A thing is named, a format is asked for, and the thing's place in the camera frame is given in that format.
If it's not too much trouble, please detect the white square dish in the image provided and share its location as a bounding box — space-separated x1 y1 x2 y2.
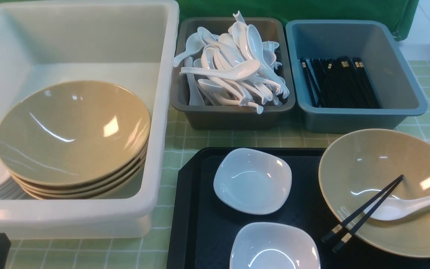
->
229 222 321 269
213 148 292 216

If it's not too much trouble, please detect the tan noodle bowl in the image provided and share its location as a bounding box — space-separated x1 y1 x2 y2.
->
318 129 430 258

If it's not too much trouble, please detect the black chopstick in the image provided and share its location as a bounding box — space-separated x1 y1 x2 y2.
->
321 175 404 243
332 176 404 253

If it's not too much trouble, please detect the white soup spoon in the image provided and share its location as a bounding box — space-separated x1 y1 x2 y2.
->
370 196 430 221

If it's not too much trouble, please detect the bottom stacked tan bowl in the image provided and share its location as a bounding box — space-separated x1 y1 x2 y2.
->
26 165 143 200

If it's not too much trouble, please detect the stacked tan bowl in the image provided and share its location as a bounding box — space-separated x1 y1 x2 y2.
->
26 165 143 200
15 161 145 198
10 142 149 194
0 80 151 186

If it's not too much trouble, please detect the top stacked tan bowl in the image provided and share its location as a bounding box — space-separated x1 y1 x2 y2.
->
0 80 151 186

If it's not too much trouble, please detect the grey plastic spoon bin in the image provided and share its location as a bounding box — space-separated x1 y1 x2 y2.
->
170 17 296 130

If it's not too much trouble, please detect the pile of white spoons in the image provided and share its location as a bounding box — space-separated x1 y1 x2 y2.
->
173 11 290 114

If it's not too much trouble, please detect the black plastic serving tray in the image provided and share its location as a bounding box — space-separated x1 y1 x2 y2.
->
166 147 430 269

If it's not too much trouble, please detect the green checked tablecloth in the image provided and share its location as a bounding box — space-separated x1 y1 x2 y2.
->
6 60 430 269

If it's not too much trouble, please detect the bundle of black chopsticks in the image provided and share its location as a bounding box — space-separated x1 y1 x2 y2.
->
300 56 381 109

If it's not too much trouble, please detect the blue plastic chopstick bin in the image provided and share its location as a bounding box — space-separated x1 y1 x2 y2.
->
286 20 428 133

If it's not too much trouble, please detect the large white plastic tub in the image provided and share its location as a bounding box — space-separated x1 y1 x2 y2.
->
0 0 179 240

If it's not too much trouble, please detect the green fabric backdrop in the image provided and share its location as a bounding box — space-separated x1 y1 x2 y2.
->
0 0 420 41

